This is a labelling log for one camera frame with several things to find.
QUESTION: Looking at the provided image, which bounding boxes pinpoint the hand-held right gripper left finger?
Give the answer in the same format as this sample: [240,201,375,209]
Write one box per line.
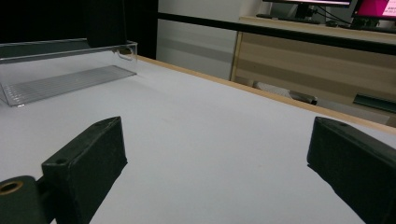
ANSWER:
[41,116,129,224]

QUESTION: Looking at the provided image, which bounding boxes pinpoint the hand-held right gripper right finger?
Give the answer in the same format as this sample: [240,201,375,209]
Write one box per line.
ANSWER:
[305,116,396,224]

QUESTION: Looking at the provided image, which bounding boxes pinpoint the clear plastic box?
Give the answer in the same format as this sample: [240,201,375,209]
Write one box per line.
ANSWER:
[0,37,139,108]

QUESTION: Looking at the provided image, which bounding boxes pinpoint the dark curved bar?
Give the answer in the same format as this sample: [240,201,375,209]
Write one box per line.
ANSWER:
[288,90,319,106]

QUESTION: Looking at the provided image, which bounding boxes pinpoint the wooden table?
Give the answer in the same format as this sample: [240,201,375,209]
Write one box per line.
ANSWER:
[135,54,396,136]

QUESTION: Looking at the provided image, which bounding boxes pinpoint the white table cover sheet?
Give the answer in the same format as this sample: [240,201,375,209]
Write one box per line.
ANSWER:
[0,55,396,224]

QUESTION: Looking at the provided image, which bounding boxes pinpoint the light wooden desk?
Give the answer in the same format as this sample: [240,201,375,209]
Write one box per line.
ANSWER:
[229,15,396,129]

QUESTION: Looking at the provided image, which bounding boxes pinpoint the black curtain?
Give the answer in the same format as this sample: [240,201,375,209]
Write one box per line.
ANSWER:
[0,0,160,61]

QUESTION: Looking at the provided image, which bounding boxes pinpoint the monitor with pink screen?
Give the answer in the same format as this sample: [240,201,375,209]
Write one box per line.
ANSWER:
[350,0,396,29]

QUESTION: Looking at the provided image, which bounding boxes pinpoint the white cabinet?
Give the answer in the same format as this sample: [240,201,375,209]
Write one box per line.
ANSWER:
[156,0,266,81]

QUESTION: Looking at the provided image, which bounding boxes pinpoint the black keyboard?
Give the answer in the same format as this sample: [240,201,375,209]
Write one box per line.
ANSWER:
[256,12,322,25]

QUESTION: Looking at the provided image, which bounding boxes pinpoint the black monitor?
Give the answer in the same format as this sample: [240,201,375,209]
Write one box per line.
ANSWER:
[262,0,353,21]

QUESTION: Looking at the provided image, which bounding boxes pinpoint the black horizontal frame bar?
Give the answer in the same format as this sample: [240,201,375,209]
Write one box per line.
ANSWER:
[157,11,396,57]

